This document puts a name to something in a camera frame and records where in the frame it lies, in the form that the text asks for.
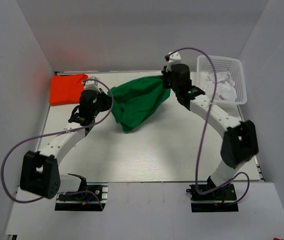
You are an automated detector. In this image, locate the white t shirt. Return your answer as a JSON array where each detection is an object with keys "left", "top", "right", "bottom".
[{"left": 201, "top": 71, "right": 237, "bottom": 102}]

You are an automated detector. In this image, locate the folded orange t shirt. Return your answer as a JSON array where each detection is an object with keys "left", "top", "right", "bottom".
[{"left": 49, "top": 73, "right": 88, "bottom": 106}]

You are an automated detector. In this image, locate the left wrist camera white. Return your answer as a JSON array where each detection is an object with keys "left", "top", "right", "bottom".
[{"left": 82, "top": 76, "right": 101, "bottom": 93}]

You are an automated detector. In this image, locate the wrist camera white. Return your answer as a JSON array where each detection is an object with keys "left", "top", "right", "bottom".
[
  {"left": 82, "top": 76, "right": 101, "bottom": 93},
  {"left": 165, "top": 51, "right": 182, "bottom": 65}
]

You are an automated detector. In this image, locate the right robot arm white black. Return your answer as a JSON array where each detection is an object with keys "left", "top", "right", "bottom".
[{"left": 162, "top": 63, "right": 259, "bottom": 195}]

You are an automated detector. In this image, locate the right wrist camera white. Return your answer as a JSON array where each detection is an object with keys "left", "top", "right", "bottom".
[{"left": 165, "top": 51, "right": 182, "bottom": 65}]

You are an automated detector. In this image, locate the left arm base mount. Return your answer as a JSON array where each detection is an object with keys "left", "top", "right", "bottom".
[{"left": 54, "top": 183, "right": 108, "bottom": 212}]

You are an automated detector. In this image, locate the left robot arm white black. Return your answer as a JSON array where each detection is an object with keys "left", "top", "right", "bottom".
[{"left": 20, "top": 89, "right": 112, "bottom": 199}]

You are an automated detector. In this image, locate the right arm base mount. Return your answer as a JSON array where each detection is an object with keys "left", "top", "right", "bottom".
[{"left": 186, "top": 184, "right": 239, "bottom": 213}]

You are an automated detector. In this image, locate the green t shirt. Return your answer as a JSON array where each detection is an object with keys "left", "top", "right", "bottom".
[{"left": 107, "top": 75, "right": 171, "bottom": 133}]

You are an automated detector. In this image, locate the white plastic basket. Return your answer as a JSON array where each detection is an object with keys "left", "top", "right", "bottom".
[{"left": 196, "top": 55, "right": 247, "bottom": 108}]

